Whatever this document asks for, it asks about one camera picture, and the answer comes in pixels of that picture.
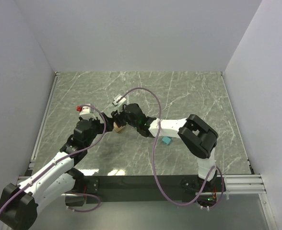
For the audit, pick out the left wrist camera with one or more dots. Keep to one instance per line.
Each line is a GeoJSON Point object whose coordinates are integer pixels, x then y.
{"type": "Point", "coordinates": [86, 112]}

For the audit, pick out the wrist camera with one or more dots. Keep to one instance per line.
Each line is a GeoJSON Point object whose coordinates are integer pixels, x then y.
{"type": "Point", "coordinates": [86, 112]}
{"type": "Point", "coordinates": [119, 100]}

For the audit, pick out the peach cube socket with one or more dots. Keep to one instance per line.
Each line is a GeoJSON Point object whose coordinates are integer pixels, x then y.
{"type": "Point", "coordinates": [118, 128]}

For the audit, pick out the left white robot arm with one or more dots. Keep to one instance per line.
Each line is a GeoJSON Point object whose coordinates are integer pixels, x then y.
{"type": "Point", "coordinates": [20, 204]}

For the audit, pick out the teal plug adapter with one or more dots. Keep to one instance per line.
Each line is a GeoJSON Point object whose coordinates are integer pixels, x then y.
{"type": "Point", "coordinates": [166, 140]}

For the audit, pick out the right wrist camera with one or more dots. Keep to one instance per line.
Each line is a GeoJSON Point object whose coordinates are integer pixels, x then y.
{"type": "Point", "coordinates": [119, 100]}

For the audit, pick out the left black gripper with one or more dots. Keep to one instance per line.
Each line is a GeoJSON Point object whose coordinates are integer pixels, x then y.
{"type": "Point", "coordinates": [110, 123]}

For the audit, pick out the black base bar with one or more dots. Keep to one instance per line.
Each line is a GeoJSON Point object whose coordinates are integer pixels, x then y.
{"type": "Point", "coordinates": [139, 188]}

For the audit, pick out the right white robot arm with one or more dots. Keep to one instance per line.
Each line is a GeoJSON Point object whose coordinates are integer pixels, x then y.
{"type": "Point", "coordinates": [195, 133]}

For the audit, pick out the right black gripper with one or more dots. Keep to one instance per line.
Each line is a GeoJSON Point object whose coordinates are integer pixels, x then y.
{"type": "Point", "coordinates": [117, 117]}

